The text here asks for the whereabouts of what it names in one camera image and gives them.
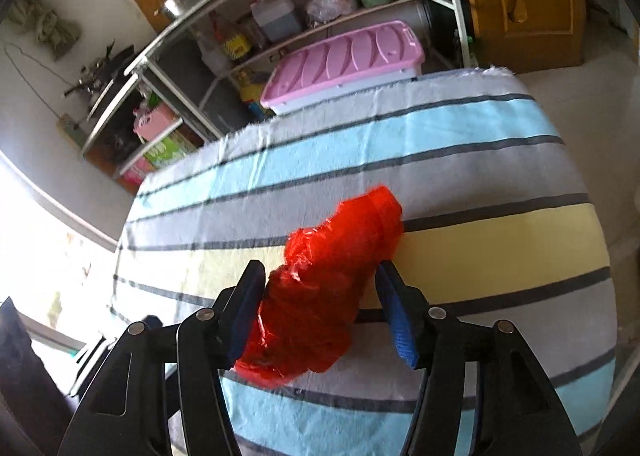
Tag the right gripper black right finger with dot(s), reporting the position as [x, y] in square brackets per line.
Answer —
[517, 411]

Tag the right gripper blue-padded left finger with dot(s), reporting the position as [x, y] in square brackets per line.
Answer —
[154, 372]

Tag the red plastic bag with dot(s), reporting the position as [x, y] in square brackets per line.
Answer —
[304, 322]

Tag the metal kitchen shelf rack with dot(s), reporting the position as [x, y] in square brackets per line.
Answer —
[185, 68]

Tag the striped towel tablecloth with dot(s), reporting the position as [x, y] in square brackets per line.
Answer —
[498, 221]

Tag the green milk carton box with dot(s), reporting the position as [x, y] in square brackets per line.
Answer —
[171, 148]

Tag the black wok pan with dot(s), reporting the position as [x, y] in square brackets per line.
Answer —
[101, 71]

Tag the pink storage box lid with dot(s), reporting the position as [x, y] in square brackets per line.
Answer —
[360, 59]

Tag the dark sauce bottle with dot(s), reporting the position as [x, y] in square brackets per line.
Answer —
[233, 42]

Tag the white oil jug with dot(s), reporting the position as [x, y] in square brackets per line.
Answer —
[277, 19]

